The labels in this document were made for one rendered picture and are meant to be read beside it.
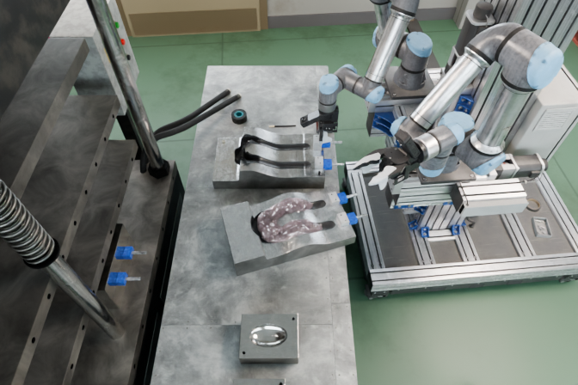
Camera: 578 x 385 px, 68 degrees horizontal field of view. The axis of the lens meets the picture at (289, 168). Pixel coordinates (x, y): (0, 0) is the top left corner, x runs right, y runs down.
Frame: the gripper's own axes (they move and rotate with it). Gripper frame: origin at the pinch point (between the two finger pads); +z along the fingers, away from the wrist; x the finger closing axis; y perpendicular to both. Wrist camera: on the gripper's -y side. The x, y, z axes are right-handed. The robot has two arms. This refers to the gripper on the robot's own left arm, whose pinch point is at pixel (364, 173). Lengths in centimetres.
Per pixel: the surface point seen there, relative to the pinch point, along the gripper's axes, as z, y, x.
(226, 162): 15, 49, 78
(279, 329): 32, 60, 1
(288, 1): -132, 83, 276
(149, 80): 10, 110, 272
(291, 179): -5, 52, 54
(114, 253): 72, 43, 51
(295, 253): 12, 58, 23
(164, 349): 70, 63, 18
